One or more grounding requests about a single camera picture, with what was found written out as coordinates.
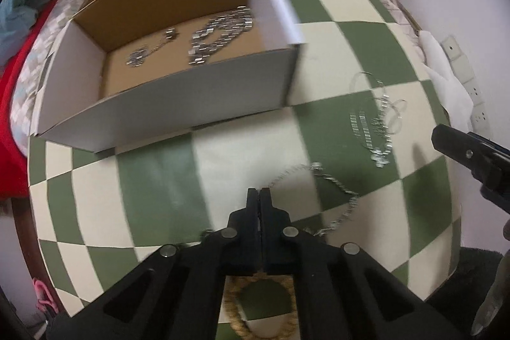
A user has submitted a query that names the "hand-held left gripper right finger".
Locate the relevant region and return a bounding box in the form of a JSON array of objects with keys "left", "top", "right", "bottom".
[{"left": 260, "top": 187, "right": 468, "bottom": 340}]

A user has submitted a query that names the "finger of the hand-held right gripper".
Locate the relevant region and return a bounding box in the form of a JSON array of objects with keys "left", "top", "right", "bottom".
[
  {"left": 432, "top": 123, "right": 510, "bottom": 190},
  {"left": 480, "top": 185, "right": 510, "bottom": 214}
]

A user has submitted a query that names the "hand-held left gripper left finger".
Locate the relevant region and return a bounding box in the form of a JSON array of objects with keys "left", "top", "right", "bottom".
[{"left": 46, "top": 188, "right": 262, "bottom": 340}]

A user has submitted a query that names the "thin silver chain necklace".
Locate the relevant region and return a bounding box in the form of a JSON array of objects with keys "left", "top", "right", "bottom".
[{"left": 261, "top": 162, "right": 360, "bottom": 239}]

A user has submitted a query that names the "white cardboard box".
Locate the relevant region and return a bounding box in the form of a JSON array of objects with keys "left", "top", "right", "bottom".
[{"left": 30, "top": 0, "right": 307, "bottom": 153}]

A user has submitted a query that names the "white cloth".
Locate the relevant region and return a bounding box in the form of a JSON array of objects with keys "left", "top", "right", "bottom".
[{"left": 416, "top": 30, "right": 469, "bottom": 129}]

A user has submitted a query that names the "white power strip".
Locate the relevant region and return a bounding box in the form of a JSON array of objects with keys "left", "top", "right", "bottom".
[{"left": 441, "top": 36, "right": 492, "bottom": 134}]

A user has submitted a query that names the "dark rug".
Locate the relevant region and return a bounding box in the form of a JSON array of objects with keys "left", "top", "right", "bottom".
[{"left": 426, "top": 246, "right": 505, "bottom": 340}]

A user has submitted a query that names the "green checkered tablecloth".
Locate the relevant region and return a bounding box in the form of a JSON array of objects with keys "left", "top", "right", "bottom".
[{"left": 29, "top": 0, "right": 463, "bottom": 340}]

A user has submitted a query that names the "red blanket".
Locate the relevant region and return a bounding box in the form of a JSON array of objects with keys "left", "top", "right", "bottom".
[{"left": 0, "top": 0, "right": 134, "bottom": 201}]

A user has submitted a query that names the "grey patterned quilt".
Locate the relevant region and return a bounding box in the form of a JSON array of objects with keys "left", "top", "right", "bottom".
[{"left": 10, "top": 0, "right": 146, "bottom": 157}]

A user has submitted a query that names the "silver bar chain necklace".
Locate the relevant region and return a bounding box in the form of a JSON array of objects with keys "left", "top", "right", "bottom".
[{"left": 348, "top": 72, "right": 407, "bottom": 168}]

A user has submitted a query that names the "chunky silver link chain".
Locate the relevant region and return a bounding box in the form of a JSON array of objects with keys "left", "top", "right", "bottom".
[{"left": 187, "top": 6, "right": 254, "bottom": 66}]

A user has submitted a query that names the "silver pendant necklace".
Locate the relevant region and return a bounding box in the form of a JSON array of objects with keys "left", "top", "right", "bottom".
[{"left": 127, "top": 28, "right": 180, "bottom": 67}]

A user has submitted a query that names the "pink strap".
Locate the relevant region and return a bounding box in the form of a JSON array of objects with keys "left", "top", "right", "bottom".
[{"left": 34, "top": 278, "right": 59, "bottom": 316}]

